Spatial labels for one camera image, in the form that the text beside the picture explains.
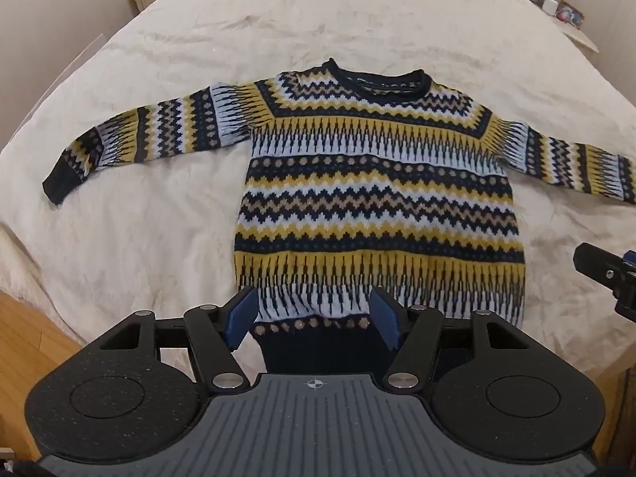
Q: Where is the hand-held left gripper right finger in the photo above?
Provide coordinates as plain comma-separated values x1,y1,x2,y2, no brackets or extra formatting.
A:
368,285,536,391

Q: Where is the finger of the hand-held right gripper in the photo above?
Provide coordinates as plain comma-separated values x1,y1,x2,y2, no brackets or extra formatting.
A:
572,242,636,330

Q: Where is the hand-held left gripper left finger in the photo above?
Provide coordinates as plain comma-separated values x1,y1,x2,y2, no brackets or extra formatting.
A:
93,287,260,393

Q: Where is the navy yellow patterned knit sweater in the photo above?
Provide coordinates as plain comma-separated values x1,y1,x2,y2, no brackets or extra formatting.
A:
42,58,636,373

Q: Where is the cream fleece bed blanket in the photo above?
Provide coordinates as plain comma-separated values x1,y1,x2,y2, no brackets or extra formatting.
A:
0,0,636,373

